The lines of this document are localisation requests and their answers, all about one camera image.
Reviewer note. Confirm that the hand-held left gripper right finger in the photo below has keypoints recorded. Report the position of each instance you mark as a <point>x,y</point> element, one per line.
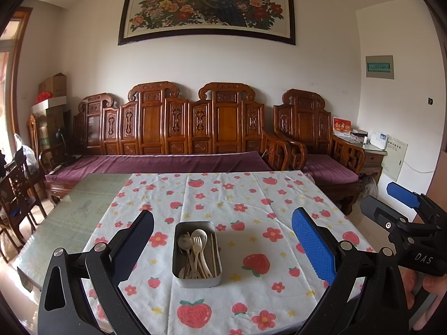
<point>314,244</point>

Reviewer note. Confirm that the framed peacock flower painting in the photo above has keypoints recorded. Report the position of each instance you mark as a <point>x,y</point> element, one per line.
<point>209,3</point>

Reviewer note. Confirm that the tissue box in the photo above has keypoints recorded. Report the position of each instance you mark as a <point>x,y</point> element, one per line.
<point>359,136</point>

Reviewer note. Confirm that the long carved wooden sofa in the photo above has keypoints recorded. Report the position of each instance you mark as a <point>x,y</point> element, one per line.
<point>153,125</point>

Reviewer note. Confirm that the carved wooden armchair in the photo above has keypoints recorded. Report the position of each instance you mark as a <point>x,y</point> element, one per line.
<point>307,122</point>

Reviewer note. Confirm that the white plastic spoon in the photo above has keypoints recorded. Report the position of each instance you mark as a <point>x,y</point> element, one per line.
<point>199,234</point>

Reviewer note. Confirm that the brown cardboard box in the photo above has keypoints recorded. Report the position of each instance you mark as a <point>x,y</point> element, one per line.
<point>53,85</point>

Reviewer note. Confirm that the long purple sofa cushion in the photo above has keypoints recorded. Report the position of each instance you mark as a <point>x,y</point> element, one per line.
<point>157,164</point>

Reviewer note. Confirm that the grey wall distribution box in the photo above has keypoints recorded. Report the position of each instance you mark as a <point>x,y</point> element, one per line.
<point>380,67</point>

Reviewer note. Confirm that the wooden side table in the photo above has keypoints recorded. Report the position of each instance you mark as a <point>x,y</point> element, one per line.
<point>373,162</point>

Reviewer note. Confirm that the metal tin box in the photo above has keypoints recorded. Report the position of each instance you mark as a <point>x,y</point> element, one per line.
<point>197,282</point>

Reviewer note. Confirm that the strawberry print tablecloth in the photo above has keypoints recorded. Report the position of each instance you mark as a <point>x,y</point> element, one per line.
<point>227,195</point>

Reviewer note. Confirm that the red calendar card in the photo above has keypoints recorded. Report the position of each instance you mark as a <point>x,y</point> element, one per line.
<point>341,126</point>

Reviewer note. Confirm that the white tabletop device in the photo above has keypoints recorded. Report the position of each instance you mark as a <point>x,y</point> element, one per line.
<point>379,140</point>

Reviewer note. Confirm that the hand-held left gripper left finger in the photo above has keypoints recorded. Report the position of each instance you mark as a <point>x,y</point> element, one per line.
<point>138,244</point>

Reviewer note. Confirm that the white cardboard box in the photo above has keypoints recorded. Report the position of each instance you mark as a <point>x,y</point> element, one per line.
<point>50,104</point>

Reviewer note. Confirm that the person's right hand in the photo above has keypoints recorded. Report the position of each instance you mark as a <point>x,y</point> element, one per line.
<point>436,293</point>

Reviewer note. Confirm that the small wooden chair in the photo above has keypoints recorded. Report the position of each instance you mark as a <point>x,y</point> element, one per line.
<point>33,136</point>

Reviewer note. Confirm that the wooden door frame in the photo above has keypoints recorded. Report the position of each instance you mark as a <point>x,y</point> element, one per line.
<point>17,76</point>

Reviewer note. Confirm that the light wooden chopstick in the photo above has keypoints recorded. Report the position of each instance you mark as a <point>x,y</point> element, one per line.
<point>216,260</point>
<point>211,251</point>

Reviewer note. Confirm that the dark wooden dining chair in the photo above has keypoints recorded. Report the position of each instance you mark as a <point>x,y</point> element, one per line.
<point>17,188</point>

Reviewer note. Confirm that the clear crumpled plastic bag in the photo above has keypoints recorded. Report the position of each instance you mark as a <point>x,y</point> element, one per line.
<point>26,153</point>

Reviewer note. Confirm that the white plastic fork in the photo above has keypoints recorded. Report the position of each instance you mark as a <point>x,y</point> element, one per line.
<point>198,246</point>

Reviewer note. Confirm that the black desk lamp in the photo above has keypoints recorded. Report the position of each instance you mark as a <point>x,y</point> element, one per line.
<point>60,139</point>

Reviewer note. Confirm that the metal spoon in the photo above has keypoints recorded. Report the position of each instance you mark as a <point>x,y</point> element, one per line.
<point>184,241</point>

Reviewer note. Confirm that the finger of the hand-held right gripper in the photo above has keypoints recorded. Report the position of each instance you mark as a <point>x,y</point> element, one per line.
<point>384,218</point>
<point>401,193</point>

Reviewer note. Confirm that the red artificial flowers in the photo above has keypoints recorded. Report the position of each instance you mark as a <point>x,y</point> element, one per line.
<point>43,97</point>

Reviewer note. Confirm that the translucent plastic bag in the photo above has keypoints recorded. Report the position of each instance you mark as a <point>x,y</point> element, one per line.
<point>370,188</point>

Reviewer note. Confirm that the white soup spoon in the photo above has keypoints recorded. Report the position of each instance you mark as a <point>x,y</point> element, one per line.
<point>181,273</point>

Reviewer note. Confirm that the stack of cardboard boxes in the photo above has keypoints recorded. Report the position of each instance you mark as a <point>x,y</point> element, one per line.
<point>52,125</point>

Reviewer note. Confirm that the purple armchair cushion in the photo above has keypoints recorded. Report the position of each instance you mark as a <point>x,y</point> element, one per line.
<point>330,169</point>

